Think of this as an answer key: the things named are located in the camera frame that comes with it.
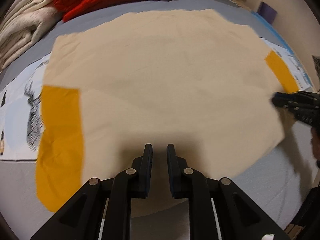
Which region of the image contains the beige and mustard jacket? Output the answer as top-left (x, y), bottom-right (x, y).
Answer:
top-left (35, 9), bottom-right (299, 217)

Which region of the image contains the cream folded blanket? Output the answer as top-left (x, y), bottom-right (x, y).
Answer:
top-left (1, 0), bottom-right (61, 70)

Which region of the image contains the purple paper bag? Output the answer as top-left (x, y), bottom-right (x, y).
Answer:
top-left (257, 2), bottom-right (277, 25)

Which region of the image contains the grey bed mattress sheet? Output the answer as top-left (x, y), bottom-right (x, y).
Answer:
top-left (1, 0), bottom-right (318, 239)

